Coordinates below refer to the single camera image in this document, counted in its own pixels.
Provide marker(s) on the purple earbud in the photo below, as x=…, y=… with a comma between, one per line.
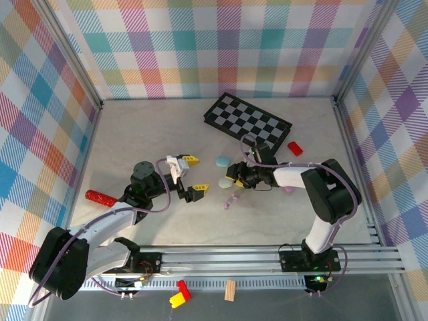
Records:
x=227, y=204
x=235, y=197

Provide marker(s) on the blue earbud charging case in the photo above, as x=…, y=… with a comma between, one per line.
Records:
x=223, y=162

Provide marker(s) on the mint green earbud charging case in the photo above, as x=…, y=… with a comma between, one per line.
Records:
x=224, y=183

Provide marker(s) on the purple earbud charging case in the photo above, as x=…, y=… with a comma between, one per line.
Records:
x=288, y=191

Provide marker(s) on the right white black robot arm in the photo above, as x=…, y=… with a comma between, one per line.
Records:
x=331, y=194

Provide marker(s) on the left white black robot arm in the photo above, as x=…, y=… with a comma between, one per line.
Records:
x=100, y=222

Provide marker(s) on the red rectangular block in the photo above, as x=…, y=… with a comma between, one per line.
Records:
x=295, y=148

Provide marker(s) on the red glitter tube grey cap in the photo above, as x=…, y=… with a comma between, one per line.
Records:
x=100, y=198

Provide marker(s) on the black grey chessboard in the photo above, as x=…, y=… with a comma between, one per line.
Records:
x=234, y=113

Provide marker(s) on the red toy brick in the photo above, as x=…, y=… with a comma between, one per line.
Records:
x=184, y=288

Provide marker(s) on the small wooden block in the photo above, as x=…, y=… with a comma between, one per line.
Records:
x=230, y=290

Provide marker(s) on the yellow toy brick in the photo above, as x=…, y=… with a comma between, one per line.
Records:
x=176, y=299

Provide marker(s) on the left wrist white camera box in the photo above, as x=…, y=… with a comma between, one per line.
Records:
x=177, y=166

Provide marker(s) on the aluminium side rail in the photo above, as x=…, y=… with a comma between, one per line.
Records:
x=351, y=150
x=88, y=150

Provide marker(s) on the long aluminium base rail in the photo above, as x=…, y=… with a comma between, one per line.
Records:
x=217, y=261

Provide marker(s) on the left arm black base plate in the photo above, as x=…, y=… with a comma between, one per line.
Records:
x=150, y=264

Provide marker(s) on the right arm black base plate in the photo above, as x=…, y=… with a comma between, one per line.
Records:
x=291, y=262

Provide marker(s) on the aluminium frame post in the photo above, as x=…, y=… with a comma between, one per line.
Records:
x=67, y=53
x=368, y=50

